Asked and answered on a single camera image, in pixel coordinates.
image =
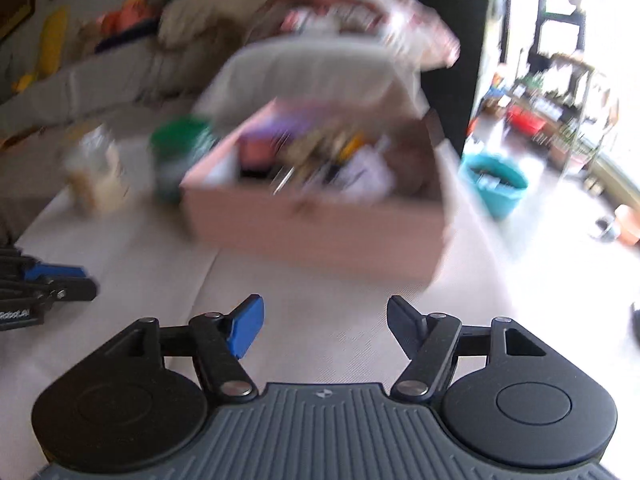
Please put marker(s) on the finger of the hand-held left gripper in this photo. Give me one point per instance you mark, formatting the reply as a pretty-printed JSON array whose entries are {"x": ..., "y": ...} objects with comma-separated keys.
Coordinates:
[
  {"x": 70, "y": 290},
  {"x": 52, "y": 272}
]

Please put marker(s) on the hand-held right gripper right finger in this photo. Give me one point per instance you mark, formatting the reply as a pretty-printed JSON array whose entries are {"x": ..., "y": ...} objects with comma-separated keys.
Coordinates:
[{"x": 404, "y": 324}]

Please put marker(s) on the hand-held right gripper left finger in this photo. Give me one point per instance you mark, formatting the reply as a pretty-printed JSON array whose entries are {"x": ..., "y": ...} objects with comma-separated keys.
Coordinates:
[{"x": 247, "y": 327}]

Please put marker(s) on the pink cardboard box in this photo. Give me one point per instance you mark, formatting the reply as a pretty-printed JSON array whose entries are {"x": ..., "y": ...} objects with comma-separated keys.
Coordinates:
[{"x": 310, "y": 230}]

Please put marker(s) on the clear plastic jar brown label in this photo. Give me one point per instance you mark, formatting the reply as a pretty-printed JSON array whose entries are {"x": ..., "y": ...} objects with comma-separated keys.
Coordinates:
[{"x": 97, "y": 175}]

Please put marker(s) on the white crumpled cloth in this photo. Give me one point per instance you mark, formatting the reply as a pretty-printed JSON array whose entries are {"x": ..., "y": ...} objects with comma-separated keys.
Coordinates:
[{"x": 367, "y": 175}]

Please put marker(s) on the teal plastic basin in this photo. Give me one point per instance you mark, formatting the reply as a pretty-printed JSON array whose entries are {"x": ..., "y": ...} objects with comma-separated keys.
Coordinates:
[{"x": 492, "y": 185}]

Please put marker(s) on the green lid jar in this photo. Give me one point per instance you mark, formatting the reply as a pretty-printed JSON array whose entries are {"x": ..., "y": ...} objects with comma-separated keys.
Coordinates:
[{"x": 182, "y": 160}]

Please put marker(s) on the yellow cushion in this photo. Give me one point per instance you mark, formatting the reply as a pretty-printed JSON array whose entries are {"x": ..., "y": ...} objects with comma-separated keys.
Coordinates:
[{"x": 52, "y": 45}]

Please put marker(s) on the red plastic basin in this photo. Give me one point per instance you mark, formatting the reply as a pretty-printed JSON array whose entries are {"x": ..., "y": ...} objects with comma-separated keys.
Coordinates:
[{"x": 527, "y": 121}]

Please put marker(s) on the terracotta pot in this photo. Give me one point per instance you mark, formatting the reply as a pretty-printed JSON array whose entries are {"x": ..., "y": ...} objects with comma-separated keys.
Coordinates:
[{"x": 629, "y": 225}]

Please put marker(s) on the dark blue cushion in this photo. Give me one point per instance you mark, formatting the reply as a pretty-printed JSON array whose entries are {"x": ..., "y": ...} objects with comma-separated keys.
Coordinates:
[{"x": 125, "y": 35}]

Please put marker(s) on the orange plush toy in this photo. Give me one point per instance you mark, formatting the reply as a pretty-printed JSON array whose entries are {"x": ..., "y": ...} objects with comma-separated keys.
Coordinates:
[{"x": 125, "y": 12}]

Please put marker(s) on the metal plant rack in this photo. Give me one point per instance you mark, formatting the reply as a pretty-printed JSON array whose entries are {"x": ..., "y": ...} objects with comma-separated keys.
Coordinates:
[{"x": 580, "y": 110}]

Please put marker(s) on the beige pillow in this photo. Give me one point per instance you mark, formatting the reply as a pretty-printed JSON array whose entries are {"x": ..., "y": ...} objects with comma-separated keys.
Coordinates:
[{"x": 200, "y": 15}]

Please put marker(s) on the floral printed blanket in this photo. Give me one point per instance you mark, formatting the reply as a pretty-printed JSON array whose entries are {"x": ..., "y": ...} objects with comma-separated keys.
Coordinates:
[{"x": 360, "y": 5}]

